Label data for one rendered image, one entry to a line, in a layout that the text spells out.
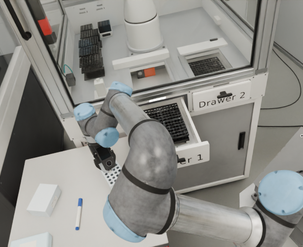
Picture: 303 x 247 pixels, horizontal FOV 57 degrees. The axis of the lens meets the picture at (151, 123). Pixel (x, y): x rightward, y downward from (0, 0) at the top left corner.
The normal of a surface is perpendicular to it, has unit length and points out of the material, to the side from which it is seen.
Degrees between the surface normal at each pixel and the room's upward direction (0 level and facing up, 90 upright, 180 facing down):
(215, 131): 90
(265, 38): 90
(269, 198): 38
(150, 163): 33
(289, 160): 46
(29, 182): 0
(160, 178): 61
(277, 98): 0
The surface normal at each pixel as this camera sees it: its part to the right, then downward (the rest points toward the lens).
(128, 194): -0.39, 0.03
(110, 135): 0.65, 0.46
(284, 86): -0.15, -0.71
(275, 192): -0.66, -0.32
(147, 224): 0.25, 0.50
